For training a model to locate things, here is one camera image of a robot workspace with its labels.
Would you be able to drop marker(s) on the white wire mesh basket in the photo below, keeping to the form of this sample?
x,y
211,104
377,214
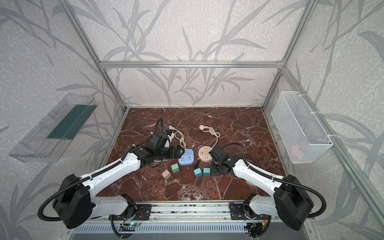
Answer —
x,y
302,134

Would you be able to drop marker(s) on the clear plastic wall bin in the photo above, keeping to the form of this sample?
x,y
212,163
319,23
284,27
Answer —
x,y
50,138

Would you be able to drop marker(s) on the pink round power strip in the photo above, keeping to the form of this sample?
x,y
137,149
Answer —
x,y
204,154

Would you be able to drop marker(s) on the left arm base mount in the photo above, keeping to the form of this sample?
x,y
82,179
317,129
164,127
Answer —
x,y
140,212

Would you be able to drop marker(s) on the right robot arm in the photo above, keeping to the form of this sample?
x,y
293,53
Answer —
x,y
287,198

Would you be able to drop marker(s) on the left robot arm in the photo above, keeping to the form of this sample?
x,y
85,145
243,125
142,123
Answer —
x,y
77,199

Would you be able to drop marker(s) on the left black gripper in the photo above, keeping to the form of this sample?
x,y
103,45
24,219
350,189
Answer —
x,y
174,151

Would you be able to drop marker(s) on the green cube charger left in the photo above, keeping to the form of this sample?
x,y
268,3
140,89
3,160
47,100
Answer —
x,y
175,168

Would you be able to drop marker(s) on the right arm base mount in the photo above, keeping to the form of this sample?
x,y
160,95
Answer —
x,y
242,212

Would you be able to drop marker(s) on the pink cube charger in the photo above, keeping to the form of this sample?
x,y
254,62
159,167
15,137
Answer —
x,y
166,174

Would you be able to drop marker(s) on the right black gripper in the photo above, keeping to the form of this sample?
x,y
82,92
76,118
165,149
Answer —
x,y
214,154

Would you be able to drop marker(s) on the teal green cube charger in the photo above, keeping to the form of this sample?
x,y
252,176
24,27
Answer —
x,y
206,172

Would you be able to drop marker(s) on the blue square power strip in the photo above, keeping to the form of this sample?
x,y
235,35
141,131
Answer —
x,y
187,158

